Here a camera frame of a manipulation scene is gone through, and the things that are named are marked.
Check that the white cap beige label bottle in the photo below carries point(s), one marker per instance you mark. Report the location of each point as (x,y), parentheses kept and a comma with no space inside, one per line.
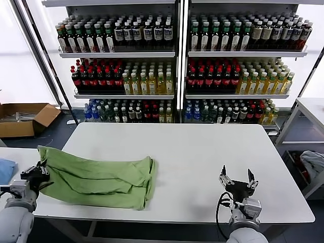
(256,34)
(266,34)

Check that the red cap cola bottle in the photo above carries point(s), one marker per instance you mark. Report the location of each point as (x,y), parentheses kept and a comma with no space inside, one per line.
(93,82)
(258,115)
(76,82)
(147,115)
(218,82)
(191,82)
(226,82)
(155,115)
(200,82)
(110,82)
(84,82)
(251,115)
(102,82)
(209,82)
(118,82)
(235,82)

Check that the white cap blue label bottle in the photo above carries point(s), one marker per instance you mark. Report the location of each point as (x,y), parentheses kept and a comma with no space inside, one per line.
(119,34)
(167,33)
(147,34)
(128,34)
(287,33)
(137,34)
(296,34)
(157,34)
(277,33)

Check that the blue drink bottle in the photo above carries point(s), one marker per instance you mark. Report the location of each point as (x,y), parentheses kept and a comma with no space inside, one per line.
(196,116)
(95,115)
(88,115)
(188,116)

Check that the open brown cardboard box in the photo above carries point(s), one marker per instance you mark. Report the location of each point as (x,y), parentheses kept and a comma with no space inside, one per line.
(15,129)

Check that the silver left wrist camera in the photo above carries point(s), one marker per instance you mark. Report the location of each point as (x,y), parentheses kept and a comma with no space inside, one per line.
(17,188)

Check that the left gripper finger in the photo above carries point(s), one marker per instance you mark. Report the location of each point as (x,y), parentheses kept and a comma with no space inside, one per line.
(38,167)
(44,168)

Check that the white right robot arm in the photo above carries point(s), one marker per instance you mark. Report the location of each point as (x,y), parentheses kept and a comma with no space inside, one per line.
(244,233)

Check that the white cap yellow tea bottle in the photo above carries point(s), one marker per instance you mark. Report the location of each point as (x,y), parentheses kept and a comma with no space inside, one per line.
(266,117)
(127,87)
(144,87)
(169,87)
(275,116)
(169,116)
(152,87)
(161,87)
(287,86)
(244,86)
(261,86)
(279,86)
(162,116)
(270,86)
(252,86)
(135,87)

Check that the folded blue cloth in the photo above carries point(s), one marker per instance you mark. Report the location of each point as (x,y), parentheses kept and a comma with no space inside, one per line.
(6,169)

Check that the white cap red tea bottle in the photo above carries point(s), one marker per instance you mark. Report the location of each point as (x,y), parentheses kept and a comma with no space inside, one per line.
(305,34)

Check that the silver metal parts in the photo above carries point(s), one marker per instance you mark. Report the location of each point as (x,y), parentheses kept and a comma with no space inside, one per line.
(24,117)

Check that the white metal shelf rack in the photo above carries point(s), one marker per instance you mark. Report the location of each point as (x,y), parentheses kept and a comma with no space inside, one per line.
(117,55)
(241,54)

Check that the light green polo shirt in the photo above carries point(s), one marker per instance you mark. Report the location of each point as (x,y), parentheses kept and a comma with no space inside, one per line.
(96,177)

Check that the green cap dark tea bottle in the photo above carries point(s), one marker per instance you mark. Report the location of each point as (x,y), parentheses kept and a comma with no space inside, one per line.
(245,38)
(110,40)
(81,40)
(195,38)
(225,38)
(215,38)
(205,38)
(62,40)
(235,38)
(90,40)
(71,40)
(100,40)

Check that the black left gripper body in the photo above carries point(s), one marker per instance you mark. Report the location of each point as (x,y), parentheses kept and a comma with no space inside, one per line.
(35,178)

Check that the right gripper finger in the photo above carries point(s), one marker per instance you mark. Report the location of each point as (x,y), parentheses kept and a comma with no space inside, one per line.
(224,170)
(251,176)

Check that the black plastic crate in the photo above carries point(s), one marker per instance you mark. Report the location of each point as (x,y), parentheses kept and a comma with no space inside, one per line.
(291,158)

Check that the white cap dark drink bottle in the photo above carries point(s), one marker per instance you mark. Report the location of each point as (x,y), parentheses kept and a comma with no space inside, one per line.
(138,115)
(116,116)
(236,115)
(221,116)
(229,116)
(124,116)
(244,115)
(131,115)

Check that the grey slanted frame beam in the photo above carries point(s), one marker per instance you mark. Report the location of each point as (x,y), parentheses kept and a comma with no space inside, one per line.
(36,50)

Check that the black slanted metal pole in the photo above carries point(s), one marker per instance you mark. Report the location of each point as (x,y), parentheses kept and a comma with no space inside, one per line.
(50,63)

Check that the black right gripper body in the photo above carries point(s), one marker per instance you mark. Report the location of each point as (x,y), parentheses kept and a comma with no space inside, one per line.
(239,189)

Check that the clear green water bottle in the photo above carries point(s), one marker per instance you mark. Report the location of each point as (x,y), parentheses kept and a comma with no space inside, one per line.
(109,115)
(214,115)
(102,115)
(206,115)

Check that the white metal side table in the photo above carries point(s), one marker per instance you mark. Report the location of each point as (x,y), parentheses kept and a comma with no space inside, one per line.
(288,119)

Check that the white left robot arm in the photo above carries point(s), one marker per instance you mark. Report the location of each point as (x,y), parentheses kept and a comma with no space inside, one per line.
(17,222)

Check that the white paper scrap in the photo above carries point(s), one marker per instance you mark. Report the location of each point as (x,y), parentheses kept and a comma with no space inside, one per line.
(72,122)

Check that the crumpled grey white cloth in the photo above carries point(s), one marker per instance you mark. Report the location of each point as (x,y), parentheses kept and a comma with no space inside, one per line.
(312,160)

